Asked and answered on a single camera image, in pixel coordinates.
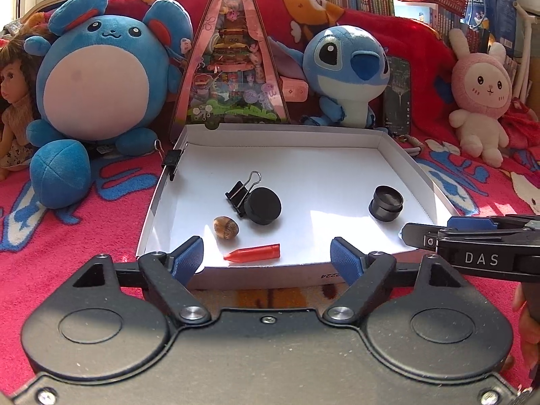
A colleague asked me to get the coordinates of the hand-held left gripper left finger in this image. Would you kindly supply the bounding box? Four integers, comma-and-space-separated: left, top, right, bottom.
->
70, 235, 212, 326

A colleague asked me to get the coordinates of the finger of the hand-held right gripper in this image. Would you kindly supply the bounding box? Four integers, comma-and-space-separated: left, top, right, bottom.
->
447, 214, 540, 232
401, 222, 449, 251

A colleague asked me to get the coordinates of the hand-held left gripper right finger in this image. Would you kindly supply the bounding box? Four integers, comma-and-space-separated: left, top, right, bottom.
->
323, 236, 465, 326

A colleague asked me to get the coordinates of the black camera lens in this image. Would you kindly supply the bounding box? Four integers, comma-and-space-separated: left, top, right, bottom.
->
368, 185, 403, 223

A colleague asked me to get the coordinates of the brown acorn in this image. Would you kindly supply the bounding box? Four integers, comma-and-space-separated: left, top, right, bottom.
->
213, 216, 240, 241

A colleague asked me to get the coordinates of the red crayon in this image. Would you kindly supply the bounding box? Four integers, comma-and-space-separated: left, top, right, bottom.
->
223, 243, 281, 263

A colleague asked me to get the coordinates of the black binder clip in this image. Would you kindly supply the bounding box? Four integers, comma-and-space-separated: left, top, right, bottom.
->
225, 171, 262, 219
154, 139, 190, 182

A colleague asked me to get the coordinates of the white cardboard box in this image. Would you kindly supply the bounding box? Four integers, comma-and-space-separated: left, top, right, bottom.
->
136, 124, 454, 292

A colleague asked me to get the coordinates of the black round puck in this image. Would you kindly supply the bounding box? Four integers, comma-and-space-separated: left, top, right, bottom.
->
244, 187, 282, 226

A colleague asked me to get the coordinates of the person's right hand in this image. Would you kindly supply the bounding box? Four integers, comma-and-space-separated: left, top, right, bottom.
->
512, 287, 540, 378

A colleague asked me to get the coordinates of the pink rabbit plush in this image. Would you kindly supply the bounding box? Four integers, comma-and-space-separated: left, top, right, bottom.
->
448, 27, 513, 168

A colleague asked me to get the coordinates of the black smartphone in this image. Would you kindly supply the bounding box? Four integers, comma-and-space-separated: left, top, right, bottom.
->
383, 55, 412, 138

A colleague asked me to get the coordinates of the small pink plug adapter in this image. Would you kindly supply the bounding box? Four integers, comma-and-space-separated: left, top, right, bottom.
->
278, 78, 308, 103

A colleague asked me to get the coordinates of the blue alien plush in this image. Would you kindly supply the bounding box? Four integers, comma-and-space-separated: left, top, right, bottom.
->
268, 25, 391, 129

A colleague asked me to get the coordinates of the blue round mouse plush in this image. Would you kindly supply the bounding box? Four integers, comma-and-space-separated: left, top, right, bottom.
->
24, 0, 195, 209

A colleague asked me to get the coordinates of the pink triangular display box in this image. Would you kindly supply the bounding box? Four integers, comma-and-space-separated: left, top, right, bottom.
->
169, 0, 293, 144

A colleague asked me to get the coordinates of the blue printed bag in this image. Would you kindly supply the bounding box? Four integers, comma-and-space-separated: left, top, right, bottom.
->
460, 0, 519, 51

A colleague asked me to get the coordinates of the brown-haired doll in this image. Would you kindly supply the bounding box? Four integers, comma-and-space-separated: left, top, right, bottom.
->
0, 36, 43, 182

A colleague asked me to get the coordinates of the grey phone lanyard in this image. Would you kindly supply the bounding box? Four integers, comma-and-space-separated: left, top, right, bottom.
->
397, 135, 423, 158

